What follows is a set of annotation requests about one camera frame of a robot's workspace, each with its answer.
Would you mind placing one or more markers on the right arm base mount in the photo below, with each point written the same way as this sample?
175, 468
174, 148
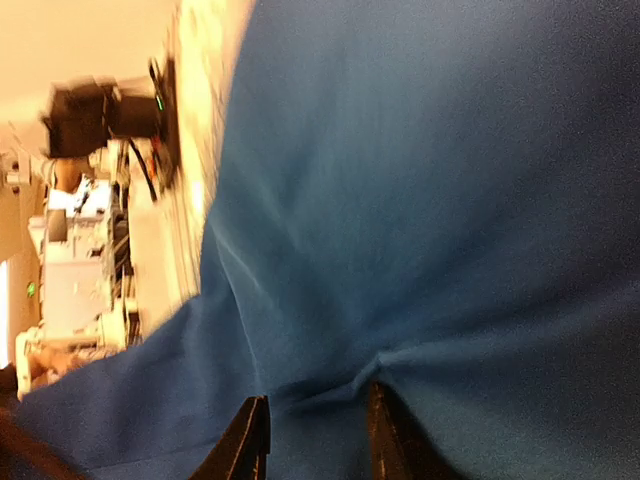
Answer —
85, 115

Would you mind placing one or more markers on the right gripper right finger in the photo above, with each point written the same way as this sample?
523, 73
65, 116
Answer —
400, 449

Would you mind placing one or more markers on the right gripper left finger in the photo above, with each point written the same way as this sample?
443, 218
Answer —
241, 453

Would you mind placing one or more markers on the blue pleated skirt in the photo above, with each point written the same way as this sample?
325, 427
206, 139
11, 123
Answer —
430, 203

